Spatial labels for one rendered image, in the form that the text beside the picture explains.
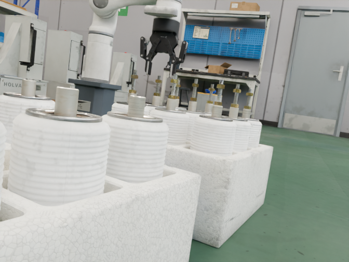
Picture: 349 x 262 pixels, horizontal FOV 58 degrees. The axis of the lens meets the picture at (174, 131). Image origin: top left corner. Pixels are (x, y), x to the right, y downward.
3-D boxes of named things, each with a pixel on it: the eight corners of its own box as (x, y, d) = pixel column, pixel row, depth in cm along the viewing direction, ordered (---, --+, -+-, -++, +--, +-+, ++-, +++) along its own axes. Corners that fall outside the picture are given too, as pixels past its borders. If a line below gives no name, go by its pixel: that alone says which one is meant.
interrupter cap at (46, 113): (8, 113, 31) (9, 106, 31) (68, 115, 38) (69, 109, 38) (58, 126, 28) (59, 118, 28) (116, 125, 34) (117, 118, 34)
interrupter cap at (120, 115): (94, 115, 42) (95, 110, 42) (130, 116, 48) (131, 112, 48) (140, 125, 38) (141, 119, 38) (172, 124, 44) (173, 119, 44)
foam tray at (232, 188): (77, 196, 81) (84, 127, 79) (157, 173, 115) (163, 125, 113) (218, 249, 63) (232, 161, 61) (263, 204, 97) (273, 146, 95)
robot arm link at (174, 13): (142, 12, 83) (145, -12, 83) (155, 23, 94) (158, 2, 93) (175, 15, 81) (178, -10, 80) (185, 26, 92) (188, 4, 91)
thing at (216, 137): (231, 199, 73) (244, 122, 72) (211, 207, 66) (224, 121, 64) (197, 187, 79) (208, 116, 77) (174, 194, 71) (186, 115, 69)
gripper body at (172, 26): (184, 23, 92) (179, 56, 93) (157, 21, 94) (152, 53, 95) (178, 16, 85) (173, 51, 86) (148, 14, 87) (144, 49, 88)
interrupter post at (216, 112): (223, 121, 71) (225, 106, 70) (217, 120, 69) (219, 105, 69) (213, 119, 72) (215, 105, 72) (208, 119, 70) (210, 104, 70)
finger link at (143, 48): (147, 38, 92) (148, 58, 93) (141, 39, 93) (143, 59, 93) (144, 36, 90) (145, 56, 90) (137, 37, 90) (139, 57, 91)
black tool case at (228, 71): (224, 76, 565) (225, 70, 564) (248, 79, 557) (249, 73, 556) (223, 74, 532) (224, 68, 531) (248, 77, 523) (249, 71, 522)
